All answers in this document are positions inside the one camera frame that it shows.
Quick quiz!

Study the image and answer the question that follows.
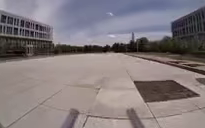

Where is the grey concrete slab plaza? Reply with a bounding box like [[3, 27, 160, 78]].
[[0, 52, 205, 128]]

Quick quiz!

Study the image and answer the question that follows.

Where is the pole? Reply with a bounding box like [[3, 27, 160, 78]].
[[136, 39, 140, 53]]

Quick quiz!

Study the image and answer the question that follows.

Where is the distant tower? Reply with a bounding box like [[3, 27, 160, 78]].
[[131, 31, 136, 42]]

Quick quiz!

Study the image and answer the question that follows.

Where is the row of trees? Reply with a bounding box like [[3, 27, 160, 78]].
[[53, 35, 205, 55]]

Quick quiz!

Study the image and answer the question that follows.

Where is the robot's own part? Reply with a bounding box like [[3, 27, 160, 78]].
[[60, 108, 80, 128], [126, 107, 146, 128]]

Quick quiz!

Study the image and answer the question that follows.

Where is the dark square ground grate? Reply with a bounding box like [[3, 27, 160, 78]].
[[133, 79, 201, 103]]

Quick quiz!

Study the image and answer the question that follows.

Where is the white glazed office building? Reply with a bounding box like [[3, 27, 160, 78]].
[[0, 7, 54, 57]]

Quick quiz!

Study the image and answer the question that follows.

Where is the grey glazed office building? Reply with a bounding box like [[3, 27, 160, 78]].
[[170, 2, 205, 52]]

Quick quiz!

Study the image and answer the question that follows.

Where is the low dark kerb wall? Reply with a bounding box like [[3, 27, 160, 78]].
[[124, 53, 205, 78]]

